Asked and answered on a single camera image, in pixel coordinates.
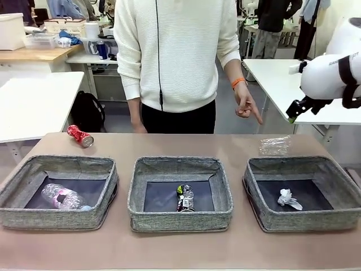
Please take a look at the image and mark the clear plastic bin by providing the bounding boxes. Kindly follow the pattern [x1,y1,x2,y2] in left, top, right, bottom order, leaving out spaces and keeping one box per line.
[23,33,59,50]

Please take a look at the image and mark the white cylindrical container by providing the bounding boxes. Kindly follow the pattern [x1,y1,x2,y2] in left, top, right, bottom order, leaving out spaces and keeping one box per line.
[83,21,100,40]

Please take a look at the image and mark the person's black trousers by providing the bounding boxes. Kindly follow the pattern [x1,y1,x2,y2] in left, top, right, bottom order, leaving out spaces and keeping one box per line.
[140,98,217,134]

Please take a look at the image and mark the person's left hand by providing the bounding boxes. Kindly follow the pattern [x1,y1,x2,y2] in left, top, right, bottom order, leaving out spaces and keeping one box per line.
[235,84,264,125]

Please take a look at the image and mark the grey fabric basket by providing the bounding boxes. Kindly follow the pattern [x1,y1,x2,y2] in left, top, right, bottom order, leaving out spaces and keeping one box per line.
[127,156,235,233]
[0,154,120,230]
[242,156,361,233]

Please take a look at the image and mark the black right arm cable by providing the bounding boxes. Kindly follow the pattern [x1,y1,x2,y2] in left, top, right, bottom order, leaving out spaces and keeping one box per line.
[337,52,361,110]

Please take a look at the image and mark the white desk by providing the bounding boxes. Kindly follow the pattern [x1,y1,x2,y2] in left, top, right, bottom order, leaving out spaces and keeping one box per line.
[66,53,120,66]

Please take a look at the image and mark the crushed black silver can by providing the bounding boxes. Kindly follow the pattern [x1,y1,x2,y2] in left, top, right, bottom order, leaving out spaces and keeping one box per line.
[176,183,196,212]

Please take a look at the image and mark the white storage box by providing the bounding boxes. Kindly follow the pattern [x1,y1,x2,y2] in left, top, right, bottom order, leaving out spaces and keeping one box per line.
[0,13,26,51]

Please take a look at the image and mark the clear plastic container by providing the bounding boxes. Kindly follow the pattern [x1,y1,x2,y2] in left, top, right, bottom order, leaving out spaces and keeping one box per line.
[258,134,292,156]

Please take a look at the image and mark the blue bottle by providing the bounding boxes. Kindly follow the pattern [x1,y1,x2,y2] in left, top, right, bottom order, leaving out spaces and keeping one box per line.
[95,41,109,60]

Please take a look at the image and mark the background person in dark jacket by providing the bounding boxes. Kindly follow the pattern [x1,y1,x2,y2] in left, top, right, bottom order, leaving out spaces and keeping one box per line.
[0,0,36,25]

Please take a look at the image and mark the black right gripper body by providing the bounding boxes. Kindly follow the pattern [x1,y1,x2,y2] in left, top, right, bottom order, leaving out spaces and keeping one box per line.
[302,95,334,111]

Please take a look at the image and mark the background person in blue shirt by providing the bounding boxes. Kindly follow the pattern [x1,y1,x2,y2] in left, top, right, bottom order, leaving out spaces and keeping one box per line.
[46,0,96,21]

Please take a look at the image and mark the wooden workbench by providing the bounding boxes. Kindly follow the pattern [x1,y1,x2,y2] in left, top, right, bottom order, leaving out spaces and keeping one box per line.
[0,43,84,65]

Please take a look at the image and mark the person's left forearm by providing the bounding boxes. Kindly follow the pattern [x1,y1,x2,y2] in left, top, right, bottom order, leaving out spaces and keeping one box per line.
[222,58,246,85]

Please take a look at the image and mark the clear plastic storage box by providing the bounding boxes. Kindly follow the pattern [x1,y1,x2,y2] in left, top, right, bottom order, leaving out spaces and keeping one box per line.
[81,38,118,56]

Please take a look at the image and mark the background person in light blue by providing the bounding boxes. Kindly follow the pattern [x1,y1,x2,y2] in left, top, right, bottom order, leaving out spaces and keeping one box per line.
[294,0,325,60]

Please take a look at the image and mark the crushed red soda can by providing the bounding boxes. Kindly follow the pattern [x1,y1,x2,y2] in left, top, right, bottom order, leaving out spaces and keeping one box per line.
[67,124,94,148]

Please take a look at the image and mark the white printed crate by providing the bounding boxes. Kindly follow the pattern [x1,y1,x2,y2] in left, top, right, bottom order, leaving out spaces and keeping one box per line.
[45,19,85,36]

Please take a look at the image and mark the white paper ball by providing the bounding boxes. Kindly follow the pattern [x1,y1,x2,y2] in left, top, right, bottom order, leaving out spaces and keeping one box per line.
[276,188,303,211]

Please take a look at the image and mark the person's right forearm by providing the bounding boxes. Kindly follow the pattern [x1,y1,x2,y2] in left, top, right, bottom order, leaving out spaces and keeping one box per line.
[126,98,142,126]

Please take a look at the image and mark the clear plastic water bottle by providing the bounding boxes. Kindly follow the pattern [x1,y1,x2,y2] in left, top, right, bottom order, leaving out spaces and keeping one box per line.
[41,182,93,211]

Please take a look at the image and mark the background person in black top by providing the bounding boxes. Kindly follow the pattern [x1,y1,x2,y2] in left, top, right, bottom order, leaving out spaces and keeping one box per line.
[250,0,303,59]

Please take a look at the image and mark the white knit sweater torso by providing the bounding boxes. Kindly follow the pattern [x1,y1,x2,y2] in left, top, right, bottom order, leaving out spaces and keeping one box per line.
[113,0,242,113]

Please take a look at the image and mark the blue cloth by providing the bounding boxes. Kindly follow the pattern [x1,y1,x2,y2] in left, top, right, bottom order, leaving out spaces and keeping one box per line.
[58,30,84,46]

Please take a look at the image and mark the orange wrist watch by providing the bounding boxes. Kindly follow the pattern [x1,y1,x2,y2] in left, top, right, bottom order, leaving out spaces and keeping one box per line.
[231,77,246,91]

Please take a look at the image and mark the black backpack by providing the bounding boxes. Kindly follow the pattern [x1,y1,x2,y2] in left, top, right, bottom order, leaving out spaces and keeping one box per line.
[70,90,107,133]

